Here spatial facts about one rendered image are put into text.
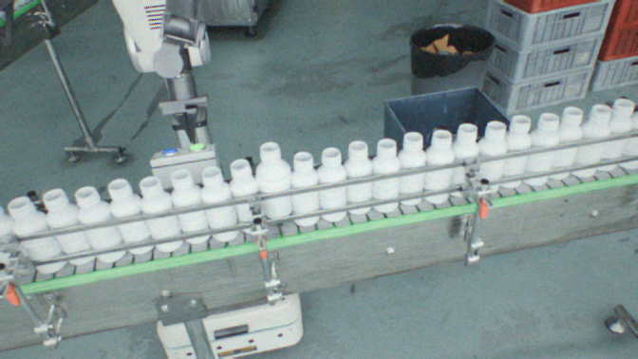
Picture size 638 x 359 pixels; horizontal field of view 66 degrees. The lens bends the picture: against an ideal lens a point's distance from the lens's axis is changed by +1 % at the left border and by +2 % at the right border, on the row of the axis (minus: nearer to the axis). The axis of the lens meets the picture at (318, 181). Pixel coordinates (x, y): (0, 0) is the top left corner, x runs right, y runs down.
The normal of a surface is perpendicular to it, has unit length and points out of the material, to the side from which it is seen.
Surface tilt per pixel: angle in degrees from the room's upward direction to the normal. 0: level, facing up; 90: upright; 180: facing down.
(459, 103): 90
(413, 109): 90
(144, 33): 90
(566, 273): 0
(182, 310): 90
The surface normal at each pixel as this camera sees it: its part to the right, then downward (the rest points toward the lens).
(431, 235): 0.19, 0.60
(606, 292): -0.06, -0.78
